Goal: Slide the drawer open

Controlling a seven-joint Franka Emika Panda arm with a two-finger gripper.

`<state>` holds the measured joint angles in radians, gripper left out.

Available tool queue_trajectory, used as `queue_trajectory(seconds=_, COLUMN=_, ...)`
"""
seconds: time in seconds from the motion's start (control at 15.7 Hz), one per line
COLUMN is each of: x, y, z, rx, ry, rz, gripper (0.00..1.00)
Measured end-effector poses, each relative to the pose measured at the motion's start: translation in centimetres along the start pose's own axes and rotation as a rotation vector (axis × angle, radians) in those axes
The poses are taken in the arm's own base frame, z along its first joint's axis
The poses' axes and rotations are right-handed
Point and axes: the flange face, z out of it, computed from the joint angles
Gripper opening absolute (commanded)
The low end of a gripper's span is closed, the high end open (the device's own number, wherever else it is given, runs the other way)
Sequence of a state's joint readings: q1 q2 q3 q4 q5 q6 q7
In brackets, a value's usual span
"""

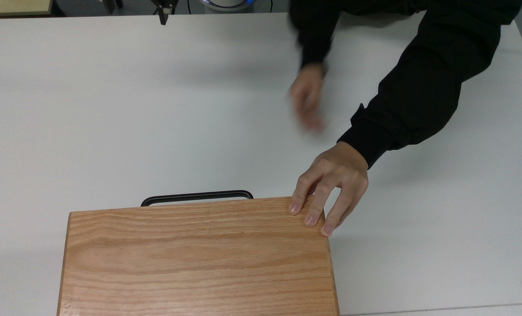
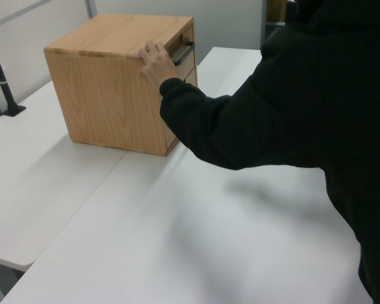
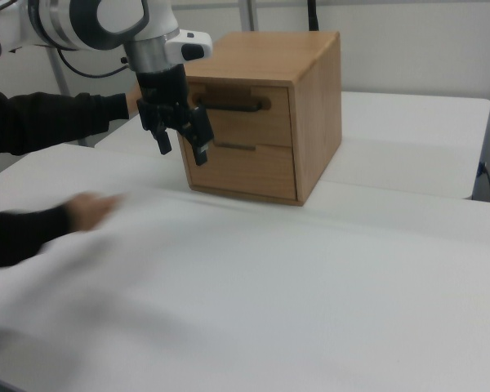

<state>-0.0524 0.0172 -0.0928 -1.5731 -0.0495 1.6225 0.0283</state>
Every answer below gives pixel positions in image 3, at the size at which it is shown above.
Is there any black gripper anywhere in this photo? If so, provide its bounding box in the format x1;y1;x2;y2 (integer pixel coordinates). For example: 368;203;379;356
135;65;215;167

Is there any right forearm in black sleeve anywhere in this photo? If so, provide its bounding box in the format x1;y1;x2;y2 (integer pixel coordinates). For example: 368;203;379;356
0;203;73;271

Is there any left forearm in black sleeve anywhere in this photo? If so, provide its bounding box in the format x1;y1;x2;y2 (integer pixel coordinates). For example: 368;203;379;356
0;87;130;158

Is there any wooden two-drawer cabinet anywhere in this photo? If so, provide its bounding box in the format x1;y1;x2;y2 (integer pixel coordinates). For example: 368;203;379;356
180;30;343;207

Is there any person's left hand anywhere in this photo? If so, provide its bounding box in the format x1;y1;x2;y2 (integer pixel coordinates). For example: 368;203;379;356
124;83;142;116

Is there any person's right hand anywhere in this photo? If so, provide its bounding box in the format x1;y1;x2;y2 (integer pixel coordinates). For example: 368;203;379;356
67;191;126;234

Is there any black table clamp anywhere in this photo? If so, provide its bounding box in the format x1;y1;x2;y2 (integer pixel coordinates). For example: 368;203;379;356
307;0;322;32

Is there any wooden drawer without handle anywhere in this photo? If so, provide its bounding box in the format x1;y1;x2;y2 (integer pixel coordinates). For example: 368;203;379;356
186;142;299;202

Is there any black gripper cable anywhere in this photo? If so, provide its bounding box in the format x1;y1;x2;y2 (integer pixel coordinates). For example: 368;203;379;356
52;44;131;80

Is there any grey metal frame pole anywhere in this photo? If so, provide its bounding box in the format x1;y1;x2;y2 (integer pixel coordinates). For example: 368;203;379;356
238;0;256;34

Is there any black power cable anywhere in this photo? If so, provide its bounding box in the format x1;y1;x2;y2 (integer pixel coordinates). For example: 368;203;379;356
477;161;490;203

